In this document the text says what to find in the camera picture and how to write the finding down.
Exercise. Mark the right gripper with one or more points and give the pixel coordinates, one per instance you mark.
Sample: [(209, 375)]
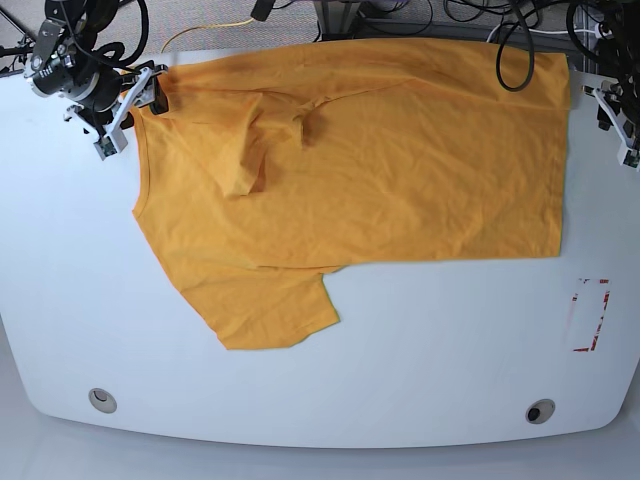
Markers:
[(102, 95)]

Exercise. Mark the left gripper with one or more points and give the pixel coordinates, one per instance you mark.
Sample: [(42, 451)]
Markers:
[(618, 108)]

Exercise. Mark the orange T-shirt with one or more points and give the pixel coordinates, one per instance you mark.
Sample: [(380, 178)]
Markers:
[(274, 168)]

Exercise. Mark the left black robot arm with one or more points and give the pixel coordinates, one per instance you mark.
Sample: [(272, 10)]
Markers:
[(619, 33)]

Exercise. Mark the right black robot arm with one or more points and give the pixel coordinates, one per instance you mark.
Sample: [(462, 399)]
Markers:
[(67, 38)]

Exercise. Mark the red tape rectangle marking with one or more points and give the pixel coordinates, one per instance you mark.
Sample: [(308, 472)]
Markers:
[(587, 312)]

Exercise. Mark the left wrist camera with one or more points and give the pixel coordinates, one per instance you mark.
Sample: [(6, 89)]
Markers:
[(629, 157)]

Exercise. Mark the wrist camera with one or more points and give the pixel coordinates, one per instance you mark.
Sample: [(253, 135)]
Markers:
[(111, 144), (629, 157)]

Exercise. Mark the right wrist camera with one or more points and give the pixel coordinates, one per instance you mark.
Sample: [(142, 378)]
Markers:
[(111, 144)]

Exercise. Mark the right table cable grommet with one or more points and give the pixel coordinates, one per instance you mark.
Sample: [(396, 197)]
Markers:
[(540, 411)]

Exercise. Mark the table cable grommet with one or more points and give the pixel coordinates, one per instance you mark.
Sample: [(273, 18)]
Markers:
[(102, 401), (540, 411)]

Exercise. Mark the left table cable grommet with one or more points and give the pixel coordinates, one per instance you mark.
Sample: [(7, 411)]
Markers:
[(102, 401)]

